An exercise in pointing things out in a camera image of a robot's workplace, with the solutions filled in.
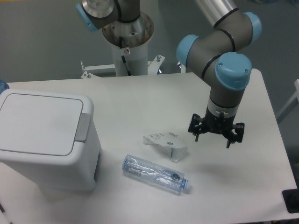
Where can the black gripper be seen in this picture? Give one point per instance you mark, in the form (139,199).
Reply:
(218,125)

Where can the white push-lid trash can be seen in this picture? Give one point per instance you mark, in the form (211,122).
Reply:
(50,138)

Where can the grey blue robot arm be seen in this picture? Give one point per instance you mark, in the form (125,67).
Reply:
(215,59)

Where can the crumpled white paper carton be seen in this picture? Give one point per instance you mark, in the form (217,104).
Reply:
(174,147)

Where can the crushed clear plastic bottle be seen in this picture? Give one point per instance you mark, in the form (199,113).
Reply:
(156,175)

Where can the black box at table edge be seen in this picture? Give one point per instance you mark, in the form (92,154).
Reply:
(291,199)

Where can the blue bottle cap at left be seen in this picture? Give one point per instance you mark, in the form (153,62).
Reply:
(3,86)

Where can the white frame at right edge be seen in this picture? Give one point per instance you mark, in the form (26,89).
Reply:
(290,104)

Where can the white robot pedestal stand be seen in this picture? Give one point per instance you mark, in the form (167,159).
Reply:
(129,45)

